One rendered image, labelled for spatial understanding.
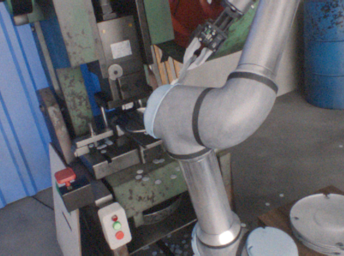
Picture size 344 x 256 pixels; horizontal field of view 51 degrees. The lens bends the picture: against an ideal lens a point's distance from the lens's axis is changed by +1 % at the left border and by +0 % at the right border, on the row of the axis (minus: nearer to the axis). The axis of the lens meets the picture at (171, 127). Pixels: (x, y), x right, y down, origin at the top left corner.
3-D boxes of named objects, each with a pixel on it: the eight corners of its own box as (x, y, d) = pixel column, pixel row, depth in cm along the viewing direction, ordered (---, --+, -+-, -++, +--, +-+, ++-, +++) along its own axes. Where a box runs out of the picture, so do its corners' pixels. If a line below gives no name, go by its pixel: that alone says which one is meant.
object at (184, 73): (144, 143, 122) (142, 142, 122) (187, 79, 130) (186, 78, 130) (150, 119, 94) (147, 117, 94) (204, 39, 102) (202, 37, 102)
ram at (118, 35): (154, 92, 134) (138, 9, 122) (117, 104, 128) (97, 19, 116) (135, 83, 148) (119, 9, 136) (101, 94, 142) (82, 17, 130)
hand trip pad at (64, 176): (82, 193, 116) (76, 173, 113) (64, 201, 114) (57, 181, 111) (76, 184, 122) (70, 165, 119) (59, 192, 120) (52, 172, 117)
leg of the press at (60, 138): (153, 333, 143) (98, 130, 107) (126, 350, 139) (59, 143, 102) (86, 218, 219) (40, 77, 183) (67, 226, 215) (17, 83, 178)
